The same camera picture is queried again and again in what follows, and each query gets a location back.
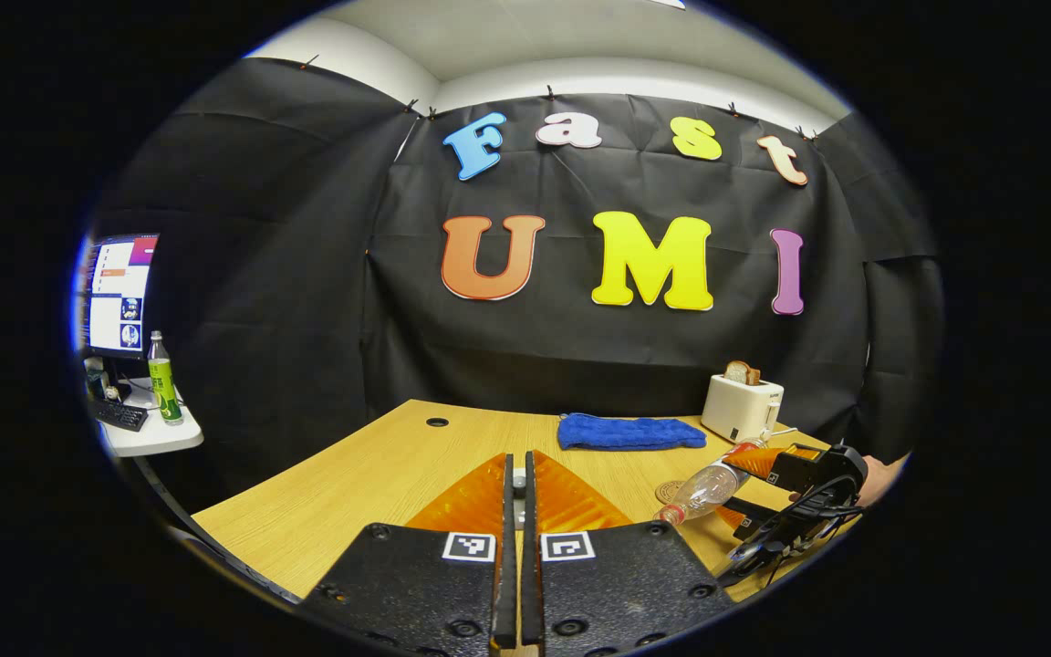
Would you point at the white side table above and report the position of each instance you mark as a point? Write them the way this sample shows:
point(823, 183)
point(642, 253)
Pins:
point(156, 436)

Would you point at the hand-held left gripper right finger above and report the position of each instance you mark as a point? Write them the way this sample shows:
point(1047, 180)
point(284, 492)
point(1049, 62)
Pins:
point(626, 584)

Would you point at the computer monitor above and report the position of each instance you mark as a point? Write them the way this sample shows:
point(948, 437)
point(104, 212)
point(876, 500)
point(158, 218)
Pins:
point(119, 297)

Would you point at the round brown coaster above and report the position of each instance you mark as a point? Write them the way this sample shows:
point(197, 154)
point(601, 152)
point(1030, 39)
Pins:
point(667, 487)

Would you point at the bread slice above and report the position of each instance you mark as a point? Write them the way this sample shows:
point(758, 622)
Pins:
point(754, 376)
point(736, 372)

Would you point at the black keyboard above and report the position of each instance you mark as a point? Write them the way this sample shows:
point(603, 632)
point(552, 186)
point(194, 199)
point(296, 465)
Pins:
point(119, 415)

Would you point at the clear plastic water bottle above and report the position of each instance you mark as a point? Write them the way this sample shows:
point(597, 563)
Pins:
point(708, 484)

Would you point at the white toaster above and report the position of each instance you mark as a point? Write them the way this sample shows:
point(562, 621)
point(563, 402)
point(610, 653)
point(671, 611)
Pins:
point(740, 406)

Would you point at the green drink bottle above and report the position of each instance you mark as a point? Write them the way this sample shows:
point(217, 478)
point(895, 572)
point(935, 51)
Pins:
point(165, 388)

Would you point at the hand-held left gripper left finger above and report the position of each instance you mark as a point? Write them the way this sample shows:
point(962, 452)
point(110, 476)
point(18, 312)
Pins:
point(416, 584)

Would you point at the black backdrop cloth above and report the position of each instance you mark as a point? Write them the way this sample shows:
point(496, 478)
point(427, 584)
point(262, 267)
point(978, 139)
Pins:
point(306, 319)

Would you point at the blue towel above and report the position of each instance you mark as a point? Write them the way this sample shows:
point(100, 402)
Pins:
point(630, 432)

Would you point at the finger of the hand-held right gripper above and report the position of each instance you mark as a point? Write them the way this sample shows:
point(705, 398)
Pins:
point(754, 522)
point(795, 467)

